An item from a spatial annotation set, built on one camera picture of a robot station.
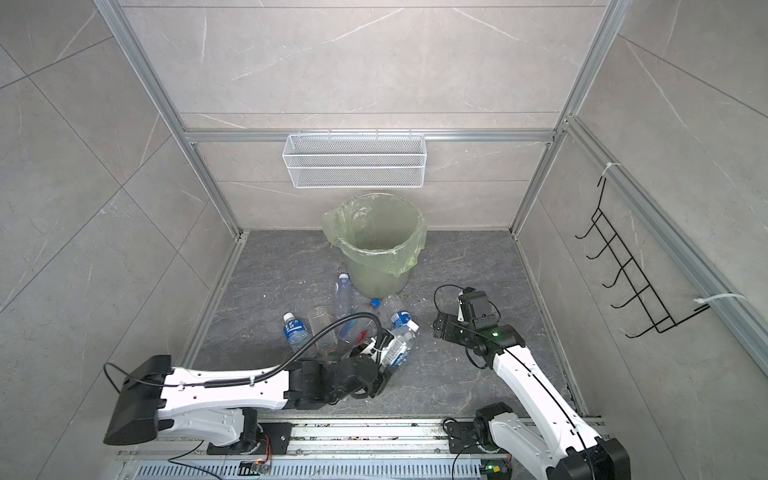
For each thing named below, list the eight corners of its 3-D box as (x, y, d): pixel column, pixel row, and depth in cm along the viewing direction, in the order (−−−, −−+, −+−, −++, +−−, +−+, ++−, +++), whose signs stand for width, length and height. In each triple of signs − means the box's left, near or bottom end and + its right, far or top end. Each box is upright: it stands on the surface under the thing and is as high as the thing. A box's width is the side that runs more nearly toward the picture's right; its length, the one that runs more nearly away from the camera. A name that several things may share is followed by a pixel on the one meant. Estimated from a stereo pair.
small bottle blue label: (291, 353, 89) (286, 346, 85) (286, 320, 96) (281, 312, 92) (310, 347, 91) (306, 340, 86) (304, 314, 98) (300, 306, 93)
